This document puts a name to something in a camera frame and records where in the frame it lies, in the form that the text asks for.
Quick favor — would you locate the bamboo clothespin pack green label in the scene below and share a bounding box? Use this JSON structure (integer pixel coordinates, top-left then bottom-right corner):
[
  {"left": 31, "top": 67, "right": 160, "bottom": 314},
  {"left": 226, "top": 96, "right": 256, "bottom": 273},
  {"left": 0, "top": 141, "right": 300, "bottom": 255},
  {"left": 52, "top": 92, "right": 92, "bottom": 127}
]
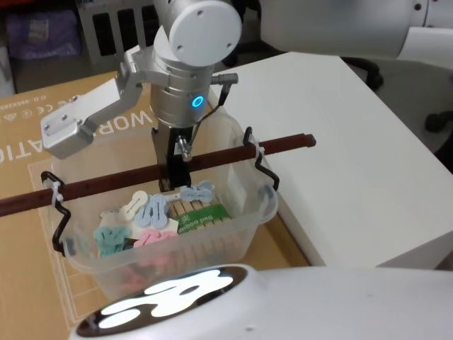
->
[{"left": 165, "top": 198, "right": 231, "bottom": 249}]

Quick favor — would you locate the grey metal cabinet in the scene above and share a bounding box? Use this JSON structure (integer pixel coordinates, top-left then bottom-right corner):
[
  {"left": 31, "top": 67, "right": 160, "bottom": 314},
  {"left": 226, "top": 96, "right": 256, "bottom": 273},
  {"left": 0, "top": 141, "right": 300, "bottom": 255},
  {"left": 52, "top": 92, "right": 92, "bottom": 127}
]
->
[{"left": 74, "top": 0, "right": 162, "bottom": 67}]

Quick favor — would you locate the purple bag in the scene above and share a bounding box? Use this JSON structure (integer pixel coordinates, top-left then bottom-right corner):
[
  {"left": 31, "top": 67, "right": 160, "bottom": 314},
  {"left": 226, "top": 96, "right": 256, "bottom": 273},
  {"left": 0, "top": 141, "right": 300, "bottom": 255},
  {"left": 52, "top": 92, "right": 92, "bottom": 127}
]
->
[{"left": 6, "top": 7, "right": 83, "bottom": 60}]

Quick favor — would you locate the teal plastic clothespin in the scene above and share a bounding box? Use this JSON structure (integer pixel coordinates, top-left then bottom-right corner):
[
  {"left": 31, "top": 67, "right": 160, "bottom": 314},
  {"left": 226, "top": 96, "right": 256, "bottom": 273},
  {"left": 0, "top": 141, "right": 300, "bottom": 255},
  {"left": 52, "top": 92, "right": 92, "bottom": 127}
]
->
[{"left": 92, "top": 225, "right": 131, "bottom": 260}]

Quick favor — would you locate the cream plastic clothespin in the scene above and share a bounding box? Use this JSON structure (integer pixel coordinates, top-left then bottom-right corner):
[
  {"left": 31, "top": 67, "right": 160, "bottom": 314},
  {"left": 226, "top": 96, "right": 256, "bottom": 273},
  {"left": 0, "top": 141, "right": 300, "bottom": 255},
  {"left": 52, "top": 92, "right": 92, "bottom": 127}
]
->
[{"left": 117, "top": 190, "right": 148, "bottom": 217}]

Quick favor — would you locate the light blue plastic clothespin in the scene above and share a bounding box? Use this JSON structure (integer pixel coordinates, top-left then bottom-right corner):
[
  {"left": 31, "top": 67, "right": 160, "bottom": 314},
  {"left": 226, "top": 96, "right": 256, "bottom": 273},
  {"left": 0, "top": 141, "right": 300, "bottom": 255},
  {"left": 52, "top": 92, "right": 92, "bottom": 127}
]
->
[
  {"left": 179, "top": 180, "right": 215, "bottom": 204},
  {"left": 135, "top": 196, "right": 156, "bottom": 228},
  {"left": 150, "top": 193, "right": 169, "bottom": 228}
]

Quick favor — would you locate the white table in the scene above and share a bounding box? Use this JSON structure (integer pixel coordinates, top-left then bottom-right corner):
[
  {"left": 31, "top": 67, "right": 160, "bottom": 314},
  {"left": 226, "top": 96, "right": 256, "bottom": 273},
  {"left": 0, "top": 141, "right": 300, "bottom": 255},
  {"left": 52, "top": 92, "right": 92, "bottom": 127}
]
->
[{"left": 207, "top": 51, "right": 453, "bottom": 269}]

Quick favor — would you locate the clear plastic storage bin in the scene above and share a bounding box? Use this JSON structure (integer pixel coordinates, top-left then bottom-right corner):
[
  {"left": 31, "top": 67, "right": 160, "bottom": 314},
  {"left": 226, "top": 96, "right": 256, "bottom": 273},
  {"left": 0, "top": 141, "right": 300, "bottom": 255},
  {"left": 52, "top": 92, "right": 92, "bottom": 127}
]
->
[{"left": 49, "top": 106, "right": 280, "bottom": 302}]

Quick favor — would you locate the thin dark gripper cable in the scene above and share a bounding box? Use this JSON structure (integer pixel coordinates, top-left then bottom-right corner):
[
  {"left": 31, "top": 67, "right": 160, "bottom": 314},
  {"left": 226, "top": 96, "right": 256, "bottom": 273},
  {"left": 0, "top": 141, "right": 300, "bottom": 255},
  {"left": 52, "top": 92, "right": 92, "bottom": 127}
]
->
[{"left": 176, "top": 72, "right": 240, "bottom": 162}]

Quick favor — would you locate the dark brown wooden rod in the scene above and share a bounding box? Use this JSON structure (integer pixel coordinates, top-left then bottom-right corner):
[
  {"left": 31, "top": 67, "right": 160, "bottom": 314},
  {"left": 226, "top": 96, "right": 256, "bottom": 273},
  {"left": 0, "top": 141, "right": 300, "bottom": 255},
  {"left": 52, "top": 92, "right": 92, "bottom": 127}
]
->
[{"left": 0, "top": 132, "right": 316, "bottom": 218}]

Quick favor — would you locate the black wire hook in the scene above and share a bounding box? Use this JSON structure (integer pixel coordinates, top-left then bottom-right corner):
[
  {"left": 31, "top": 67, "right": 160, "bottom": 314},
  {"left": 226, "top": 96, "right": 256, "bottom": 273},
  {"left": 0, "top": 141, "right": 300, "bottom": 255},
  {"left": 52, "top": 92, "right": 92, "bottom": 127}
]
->
[
  {"left": 40, "top": 171, "right": 74, "bottom": 256},
  {"left": 243, "top": 126, "right": 281, "bottom": 193}
]

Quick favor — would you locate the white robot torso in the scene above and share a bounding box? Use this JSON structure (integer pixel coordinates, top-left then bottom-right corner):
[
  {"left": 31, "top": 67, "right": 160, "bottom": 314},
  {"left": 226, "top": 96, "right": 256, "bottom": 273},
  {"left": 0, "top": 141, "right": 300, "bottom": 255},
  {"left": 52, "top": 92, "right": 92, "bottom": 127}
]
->
[{"left": 64, "top": 263, "right": 453, "bottom": 340}]

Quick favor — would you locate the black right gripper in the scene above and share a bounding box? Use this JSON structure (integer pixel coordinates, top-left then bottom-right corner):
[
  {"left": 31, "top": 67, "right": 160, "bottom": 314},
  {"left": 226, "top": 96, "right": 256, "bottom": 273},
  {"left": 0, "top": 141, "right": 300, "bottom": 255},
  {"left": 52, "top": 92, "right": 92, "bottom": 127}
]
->
[{"left": 151, "top": 123, "right": 195, "bottom": 193}]

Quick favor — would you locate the brown cardboard box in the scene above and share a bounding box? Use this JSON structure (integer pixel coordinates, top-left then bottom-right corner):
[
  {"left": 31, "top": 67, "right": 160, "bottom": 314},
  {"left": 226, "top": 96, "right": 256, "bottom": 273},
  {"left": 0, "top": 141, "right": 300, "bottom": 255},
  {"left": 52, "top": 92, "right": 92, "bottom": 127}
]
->
[{"left": 0, "top": 69, "right": 313, "bottom": 340}]

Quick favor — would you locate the pink plastic clothespin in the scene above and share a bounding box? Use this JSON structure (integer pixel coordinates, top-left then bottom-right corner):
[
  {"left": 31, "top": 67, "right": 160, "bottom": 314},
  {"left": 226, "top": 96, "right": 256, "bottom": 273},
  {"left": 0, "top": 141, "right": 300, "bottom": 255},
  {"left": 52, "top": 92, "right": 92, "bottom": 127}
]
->
[{"left": 133, "top": 227, "right": 178, "bottom": 249}]

